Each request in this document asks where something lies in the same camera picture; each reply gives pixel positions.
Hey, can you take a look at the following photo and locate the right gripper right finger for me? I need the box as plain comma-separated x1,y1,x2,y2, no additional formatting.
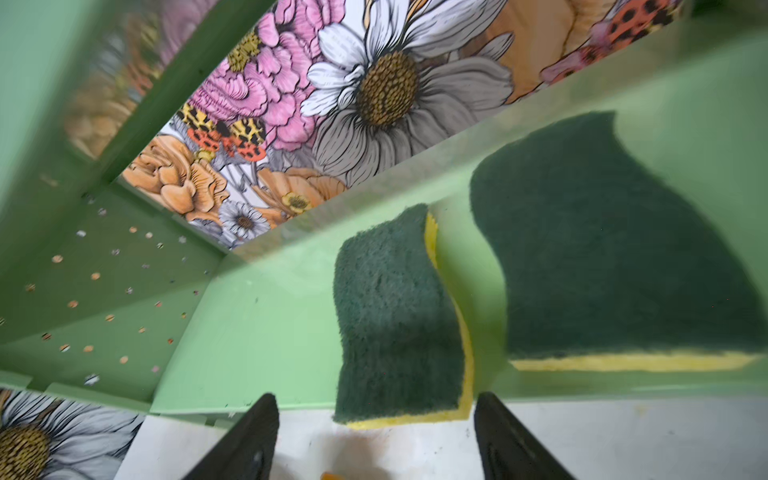
474,392,575,480

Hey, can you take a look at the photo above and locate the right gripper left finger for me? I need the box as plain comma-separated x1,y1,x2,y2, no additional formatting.
183,393,280,480

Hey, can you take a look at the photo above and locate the dark green scrub sponge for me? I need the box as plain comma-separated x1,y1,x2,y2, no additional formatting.
333,204,475,430
469,111,767,372

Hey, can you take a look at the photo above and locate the light green wooden shelf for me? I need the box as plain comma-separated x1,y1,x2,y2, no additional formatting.
1,13,767,415

